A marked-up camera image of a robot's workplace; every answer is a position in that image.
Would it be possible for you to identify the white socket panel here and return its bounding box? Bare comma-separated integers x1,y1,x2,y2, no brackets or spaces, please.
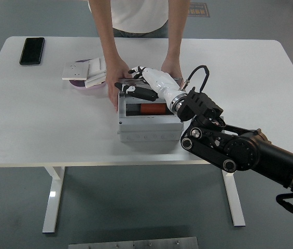
61,62,91,81

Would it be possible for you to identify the orange cylindrical battery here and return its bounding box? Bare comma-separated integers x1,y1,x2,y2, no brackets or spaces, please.
138,103,168,115

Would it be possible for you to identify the person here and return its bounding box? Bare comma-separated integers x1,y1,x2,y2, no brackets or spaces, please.
88,0,170,38

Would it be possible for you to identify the person's left hand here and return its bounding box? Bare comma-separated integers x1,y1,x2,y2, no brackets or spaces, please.
161,59,184,78

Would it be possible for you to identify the white table leg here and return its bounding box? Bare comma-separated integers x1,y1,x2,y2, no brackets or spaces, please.
221,168,246,227
42,166,66,233

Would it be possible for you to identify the grey metal plate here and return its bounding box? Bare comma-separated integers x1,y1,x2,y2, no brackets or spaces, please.
68,237,199,249

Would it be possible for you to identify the grey electrical enclosure box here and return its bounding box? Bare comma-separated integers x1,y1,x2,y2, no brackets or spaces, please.
117,77,185,143

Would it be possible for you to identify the dark floor sign yellow text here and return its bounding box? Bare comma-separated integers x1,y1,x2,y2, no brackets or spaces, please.
187,2,211,18

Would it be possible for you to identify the smoky transparent box lid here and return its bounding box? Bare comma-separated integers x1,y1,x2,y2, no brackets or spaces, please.
117,76,183,89

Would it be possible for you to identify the person's right hand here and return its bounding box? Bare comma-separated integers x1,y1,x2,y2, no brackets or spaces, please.
106,58,134,112

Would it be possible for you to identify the white panel with grey edge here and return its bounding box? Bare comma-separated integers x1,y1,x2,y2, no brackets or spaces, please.
85,73,107,89

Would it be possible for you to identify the purple bowl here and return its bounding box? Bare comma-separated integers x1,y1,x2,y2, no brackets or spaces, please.
69,59,107,90

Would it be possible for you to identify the white switch panel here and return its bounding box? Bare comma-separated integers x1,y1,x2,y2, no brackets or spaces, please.
88,56,108,76

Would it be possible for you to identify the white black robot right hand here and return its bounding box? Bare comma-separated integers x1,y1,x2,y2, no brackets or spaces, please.
114,66,188,104

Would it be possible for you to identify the black smartphone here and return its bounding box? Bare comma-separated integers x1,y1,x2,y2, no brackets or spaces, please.
19,37,45,65

